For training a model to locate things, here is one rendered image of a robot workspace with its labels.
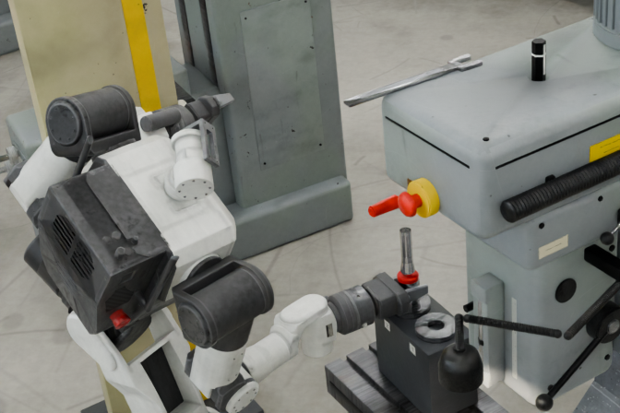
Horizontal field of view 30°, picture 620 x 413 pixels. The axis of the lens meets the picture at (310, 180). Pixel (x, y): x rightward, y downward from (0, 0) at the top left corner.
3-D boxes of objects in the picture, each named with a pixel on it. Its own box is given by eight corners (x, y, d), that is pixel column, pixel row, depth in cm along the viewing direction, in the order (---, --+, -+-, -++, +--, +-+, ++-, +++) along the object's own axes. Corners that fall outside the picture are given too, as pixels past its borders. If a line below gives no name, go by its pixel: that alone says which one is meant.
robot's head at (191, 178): (167, 206, 200) (181, 176, 194) (161, 158, 206) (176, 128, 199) (203, 208, 203) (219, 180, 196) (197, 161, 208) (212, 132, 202)
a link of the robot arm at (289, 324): (333, 299, 238) (285, 329, 230) (338, 335, 242) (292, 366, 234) (311, 289, 242) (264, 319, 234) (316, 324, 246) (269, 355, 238)
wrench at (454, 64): (352, 111, 176) (352, 105, 176) (339, 101, 179) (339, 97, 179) (482, 65, 185) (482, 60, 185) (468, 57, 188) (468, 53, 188)
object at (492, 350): (487, 388, 201) (485, 290, 190) (473, 376, 204) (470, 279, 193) (506, 379, 202) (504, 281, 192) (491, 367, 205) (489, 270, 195)
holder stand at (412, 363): (432, 424, 246) (427, 350, 236) (377, 370, 263) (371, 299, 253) (478, 402, 251) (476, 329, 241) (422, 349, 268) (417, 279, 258)
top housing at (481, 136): (482, 249, 169) (480, 152, 161) (380, 179, 189) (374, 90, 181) (710, 144, 188) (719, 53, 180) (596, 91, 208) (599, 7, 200)
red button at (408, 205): (410, 223, 175) (409, 201, 173) (395, 212, 178) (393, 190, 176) (427, 216, 176) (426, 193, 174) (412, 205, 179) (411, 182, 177)
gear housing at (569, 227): (530, 277, 179) (530, 223, 174) (434, 213, 197) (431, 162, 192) (684, 203, 192) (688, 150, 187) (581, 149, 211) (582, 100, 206)
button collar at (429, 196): (430, 224, 176) (428, 191, 173) (407, 208, 180) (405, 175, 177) (441, 219, 177) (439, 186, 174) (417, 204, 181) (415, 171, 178)
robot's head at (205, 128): (167, 173, 198) (202, 154, 195) (162, 133, 203) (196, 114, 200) (189, 187, 203) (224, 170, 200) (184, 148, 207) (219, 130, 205)
